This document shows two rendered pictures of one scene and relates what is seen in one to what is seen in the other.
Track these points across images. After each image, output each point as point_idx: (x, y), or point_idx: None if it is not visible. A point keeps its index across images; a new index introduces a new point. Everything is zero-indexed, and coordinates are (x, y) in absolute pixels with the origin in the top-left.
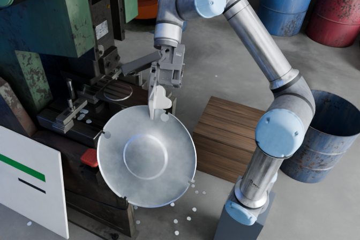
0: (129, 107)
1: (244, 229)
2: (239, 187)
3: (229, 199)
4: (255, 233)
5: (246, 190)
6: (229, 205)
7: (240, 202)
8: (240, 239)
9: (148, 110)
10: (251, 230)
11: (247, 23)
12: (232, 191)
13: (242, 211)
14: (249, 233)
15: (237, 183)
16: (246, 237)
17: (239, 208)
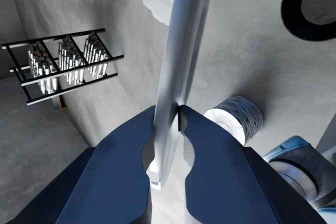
0: (184, 1)
1: (329, 138)
2: (290, 174)
3: (302, 149)
4: (317, 147)
5: None
6: (283, 144)
7: (272, 161)
8: (335, 126)
9: (138, 113)
10: (321, 146)
11: None
12: (306, 161)
13: (265, 155)
14: (324, 140)
15: (303, 177)
16: (328, 134)
17: (269, 155)
